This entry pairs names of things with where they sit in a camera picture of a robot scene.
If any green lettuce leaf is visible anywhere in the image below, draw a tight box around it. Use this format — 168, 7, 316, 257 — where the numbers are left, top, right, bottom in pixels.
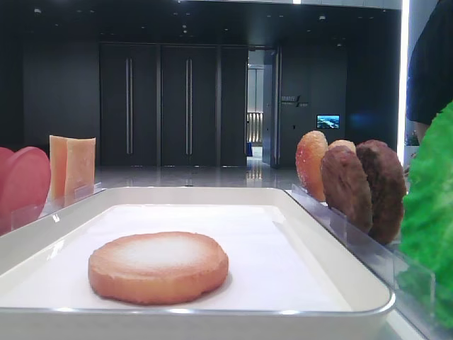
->
397, 104, 452, 339

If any orange glazed bread slice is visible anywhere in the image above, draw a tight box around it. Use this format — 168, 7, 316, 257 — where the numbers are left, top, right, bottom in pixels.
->
295, 130, 328, 202

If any round bread slice on tray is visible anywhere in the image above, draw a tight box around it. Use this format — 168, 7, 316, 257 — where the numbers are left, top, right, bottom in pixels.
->
88, 232, 229, 305

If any brown meat patty near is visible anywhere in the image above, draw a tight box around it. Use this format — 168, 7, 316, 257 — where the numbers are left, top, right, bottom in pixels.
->
321, 145, 372, 233

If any brown meat patty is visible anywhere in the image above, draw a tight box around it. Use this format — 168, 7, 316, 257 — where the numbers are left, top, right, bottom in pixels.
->
321, 145, 372, 233
356, 140, 406, 244

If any orange cheese slice front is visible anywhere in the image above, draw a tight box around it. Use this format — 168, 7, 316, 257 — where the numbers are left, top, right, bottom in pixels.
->
64, 138, 96, 206

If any orange cheese slice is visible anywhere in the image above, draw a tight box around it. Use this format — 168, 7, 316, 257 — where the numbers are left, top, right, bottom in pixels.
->
49, 135, 70, 203
64, 138, 96, 206

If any brown meat patty far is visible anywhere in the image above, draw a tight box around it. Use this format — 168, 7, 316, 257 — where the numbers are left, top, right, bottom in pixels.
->
356, 140, 406, 244

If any orange cheese slice back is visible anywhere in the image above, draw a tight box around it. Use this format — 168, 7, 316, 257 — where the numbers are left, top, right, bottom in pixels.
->
49, 135, 70, 203

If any red tomato slice front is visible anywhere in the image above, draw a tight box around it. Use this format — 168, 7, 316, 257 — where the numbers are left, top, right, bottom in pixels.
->
1, 147, 51, 217

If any red tomato slice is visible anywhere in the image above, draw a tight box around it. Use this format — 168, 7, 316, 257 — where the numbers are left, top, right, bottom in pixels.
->
0, 147, 15, 192
1, 147, 51, 217

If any red tomato slice back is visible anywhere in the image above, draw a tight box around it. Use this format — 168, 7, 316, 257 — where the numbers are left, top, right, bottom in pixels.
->
0, 147, 15, 192

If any dark double door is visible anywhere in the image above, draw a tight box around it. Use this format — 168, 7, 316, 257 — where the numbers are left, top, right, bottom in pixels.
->
100, 43, 248, 166

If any white rectangular tray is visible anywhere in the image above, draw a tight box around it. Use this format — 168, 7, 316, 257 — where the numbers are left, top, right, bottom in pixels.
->
1, 187, 396, 339

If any clear acrylic rack left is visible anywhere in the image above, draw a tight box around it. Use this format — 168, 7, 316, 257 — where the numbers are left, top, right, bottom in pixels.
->
1, 182, 103, 236

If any clear acrylic rack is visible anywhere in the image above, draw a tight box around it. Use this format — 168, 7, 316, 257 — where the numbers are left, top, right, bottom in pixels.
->
1, 182, 103, 236
289, 184, 452, 339

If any clear acrylic rack right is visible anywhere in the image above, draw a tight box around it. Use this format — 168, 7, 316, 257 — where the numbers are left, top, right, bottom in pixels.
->
289, 184, 452, 339

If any person in dark shirt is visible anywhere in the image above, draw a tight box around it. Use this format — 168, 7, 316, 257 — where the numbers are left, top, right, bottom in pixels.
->
406, 1, 452, 142

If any small wall display screen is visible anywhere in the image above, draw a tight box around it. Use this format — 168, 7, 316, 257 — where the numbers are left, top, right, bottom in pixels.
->
316, 115, 340, 130

